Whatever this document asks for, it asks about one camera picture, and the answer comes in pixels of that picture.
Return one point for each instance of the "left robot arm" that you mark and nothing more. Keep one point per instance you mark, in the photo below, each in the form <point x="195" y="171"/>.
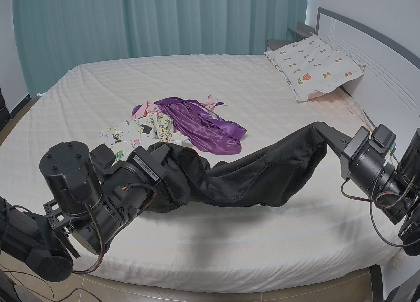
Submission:
<point x="69" y="179"/>

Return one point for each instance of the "white printed pillow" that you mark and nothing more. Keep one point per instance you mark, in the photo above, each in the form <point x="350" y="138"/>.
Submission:
<point x="315" y="64"/>

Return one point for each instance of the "purple satin garment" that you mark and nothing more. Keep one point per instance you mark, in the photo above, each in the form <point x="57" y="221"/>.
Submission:
<point x="206" y="130"/>

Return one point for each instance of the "white printed pyjama top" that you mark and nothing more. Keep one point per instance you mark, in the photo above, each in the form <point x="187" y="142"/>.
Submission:
<point x="128" y="135"/>

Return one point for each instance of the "black T-shirt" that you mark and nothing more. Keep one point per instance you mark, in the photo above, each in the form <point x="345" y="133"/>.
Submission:
<point x="262" y="176"/>

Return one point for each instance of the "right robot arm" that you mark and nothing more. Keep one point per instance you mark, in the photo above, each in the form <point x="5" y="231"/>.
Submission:
<point x="410" y="163"/>

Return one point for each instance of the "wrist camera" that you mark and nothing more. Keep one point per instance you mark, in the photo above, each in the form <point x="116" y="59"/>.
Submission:
<point x="384" y="136"/>
<point x="103" y="159"/>

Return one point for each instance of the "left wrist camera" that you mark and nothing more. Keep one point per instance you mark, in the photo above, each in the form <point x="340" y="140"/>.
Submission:
<point x="103" y="159"/>

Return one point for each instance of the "pink garment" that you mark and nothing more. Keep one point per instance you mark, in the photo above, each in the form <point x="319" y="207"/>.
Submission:
<point x="147" y="108"/>

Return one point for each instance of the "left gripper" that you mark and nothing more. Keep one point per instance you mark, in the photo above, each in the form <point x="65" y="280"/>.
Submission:
<point x="134" y="182"/>

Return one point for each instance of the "grey bedside table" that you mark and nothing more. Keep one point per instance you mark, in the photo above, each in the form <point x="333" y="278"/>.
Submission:
<point x="288" y="40"/>

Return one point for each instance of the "blue-green curtain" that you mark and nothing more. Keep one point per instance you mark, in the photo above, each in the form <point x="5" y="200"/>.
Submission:
<point x="147" y="15"/>

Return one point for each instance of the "bed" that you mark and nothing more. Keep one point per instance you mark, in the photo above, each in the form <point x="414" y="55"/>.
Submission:
<point x="229" y="77"/>

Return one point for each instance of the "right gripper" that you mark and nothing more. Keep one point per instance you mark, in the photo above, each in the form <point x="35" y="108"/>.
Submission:
<point x="370" y="169"/>

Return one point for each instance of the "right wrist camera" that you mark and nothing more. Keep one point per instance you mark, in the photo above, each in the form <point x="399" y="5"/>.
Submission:
<point x="384" y="136"/>

